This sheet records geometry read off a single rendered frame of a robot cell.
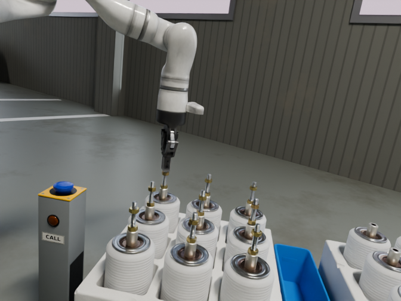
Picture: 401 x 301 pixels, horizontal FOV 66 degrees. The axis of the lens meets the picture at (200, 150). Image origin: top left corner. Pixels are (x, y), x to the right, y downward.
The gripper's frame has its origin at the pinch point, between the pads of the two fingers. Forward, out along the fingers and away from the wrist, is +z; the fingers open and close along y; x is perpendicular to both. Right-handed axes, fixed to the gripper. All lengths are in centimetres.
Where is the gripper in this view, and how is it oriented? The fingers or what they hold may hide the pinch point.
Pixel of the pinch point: (166, 163)
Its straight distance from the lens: 82.1
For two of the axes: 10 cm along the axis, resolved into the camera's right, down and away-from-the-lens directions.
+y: 2.5, 2.7, -9.3
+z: -1.3, 9.6, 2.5
